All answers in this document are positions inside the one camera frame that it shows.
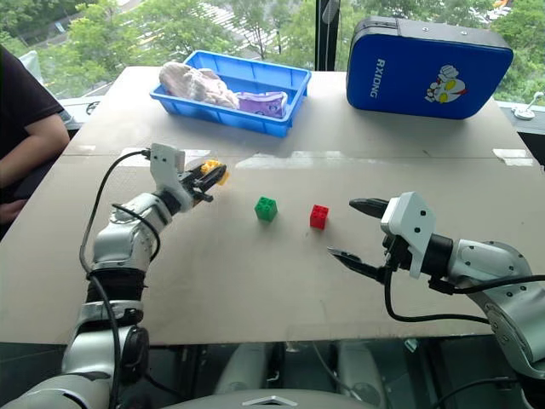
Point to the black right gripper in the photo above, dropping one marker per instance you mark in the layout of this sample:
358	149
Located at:
396	253

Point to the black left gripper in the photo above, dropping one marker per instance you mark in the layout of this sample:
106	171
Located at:
190	182

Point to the yellow toy brick cube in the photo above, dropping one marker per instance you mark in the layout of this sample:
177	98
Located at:
215	170

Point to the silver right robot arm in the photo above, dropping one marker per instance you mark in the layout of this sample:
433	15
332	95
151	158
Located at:
494	277

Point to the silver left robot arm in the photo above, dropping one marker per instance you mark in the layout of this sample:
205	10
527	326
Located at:
113	238

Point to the red toy brick cube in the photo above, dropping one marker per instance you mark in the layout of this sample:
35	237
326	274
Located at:
319	216

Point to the green toy brick cube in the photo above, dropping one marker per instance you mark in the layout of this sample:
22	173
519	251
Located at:
266	208

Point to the blue plastic tray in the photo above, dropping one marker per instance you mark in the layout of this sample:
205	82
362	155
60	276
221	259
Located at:
232	91

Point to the purple printed pouch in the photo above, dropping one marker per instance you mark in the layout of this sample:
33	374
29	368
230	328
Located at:
260	104

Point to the pale pink crumpled cloth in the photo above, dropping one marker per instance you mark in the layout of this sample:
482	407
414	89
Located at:
196	85

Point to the blue hard carrying case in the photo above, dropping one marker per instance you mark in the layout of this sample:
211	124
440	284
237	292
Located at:
426	70

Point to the silver robot torso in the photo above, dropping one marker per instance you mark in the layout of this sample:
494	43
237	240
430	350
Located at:
272	398

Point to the person in black shirt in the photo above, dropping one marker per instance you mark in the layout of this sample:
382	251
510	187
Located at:
25	136

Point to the white desk lamp base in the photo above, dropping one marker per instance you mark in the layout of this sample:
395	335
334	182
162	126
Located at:
527	110

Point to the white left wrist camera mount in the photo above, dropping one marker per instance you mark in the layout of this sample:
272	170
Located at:
167	168

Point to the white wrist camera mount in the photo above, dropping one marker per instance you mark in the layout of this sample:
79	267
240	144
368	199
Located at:
411	230
167	168

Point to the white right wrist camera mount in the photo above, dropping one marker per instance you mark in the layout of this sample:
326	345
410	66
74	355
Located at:
411	230

